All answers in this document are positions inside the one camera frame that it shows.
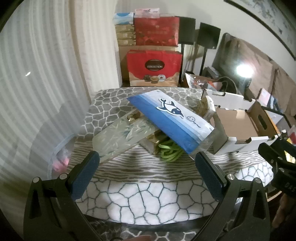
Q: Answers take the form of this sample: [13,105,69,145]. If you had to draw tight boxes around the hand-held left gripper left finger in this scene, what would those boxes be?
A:
[23,150,109,241]

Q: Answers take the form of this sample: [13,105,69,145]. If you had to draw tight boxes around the brown sofa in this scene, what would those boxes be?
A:
[212,32,296,116]

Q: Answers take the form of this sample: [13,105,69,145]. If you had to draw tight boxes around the person's right hand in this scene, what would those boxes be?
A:
[272,194,288,232]

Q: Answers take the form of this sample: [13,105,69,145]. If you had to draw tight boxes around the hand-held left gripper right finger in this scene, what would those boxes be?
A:
[192,151,271,241]

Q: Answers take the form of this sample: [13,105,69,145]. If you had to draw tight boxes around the white cardboard box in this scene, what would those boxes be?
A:
[203,89,279,155]

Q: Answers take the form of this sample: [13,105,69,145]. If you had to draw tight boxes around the blue pouch with dolphin sticker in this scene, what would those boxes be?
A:
[127,90,220,155]

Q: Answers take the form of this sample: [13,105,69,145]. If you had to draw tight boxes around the clear bamboo-print bag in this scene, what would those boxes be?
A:
[92,115,160,163]

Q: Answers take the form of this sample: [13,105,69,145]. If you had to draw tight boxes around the pink tissue box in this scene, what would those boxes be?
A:
[134,8,160,18]

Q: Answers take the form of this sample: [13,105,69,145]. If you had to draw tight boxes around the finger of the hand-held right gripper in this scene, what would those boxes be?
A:
[258,142,296,171]
[271,132,296,150]

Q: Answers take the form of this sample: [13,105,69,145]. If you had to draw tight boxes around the red floral gift box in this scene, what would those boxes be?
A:
[134,16,180,47]

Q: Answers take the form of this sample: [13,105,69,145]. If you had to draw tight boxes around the green rubber cord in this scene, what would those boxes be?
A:
[157,139,185,162]

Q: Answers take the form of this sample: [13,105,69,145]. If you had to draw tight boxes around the grey white patterned blanket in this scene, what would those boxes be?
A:
[50,88,274,241]

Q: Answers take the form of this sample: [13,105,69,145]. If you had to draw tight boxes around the framed wall picture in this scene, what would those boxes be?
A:
[224,0,296,61]

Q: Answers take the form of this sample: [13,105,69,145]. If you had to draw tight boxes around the orange cardboard piece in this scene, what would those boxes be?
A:
[286,130,296,164]

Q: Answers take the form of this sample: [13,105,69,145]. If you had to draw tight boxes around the clear plastic bag with items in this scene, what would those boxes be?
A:
[185,72,218,90]

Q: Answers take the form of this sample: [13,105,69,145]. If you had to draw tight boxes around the blue white tissue pack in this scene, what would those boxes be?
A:
[113,12,135,25]

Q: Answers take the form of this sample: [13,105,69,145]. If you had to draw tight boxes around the white curtain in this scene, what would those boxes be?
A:
[0,0,122,209]

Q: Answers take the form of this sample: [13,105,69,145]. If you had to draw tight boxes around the black speaker on stand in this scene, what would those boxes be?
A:
[196,22,221,76]
[179,17,196,70]

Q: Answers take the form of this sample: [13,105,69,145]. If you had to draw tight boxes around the clear bag with gold contents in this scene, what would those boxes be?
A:
[185,93,216,123]

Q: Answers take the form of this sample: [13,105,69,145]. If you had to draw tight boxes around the bright desk lamp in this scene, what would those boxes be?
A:
[233,62,253,80]

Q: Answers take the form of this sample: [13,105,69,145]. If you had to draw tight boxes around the red gift box with cakes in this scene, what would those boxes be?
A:
[126,50,183,87]

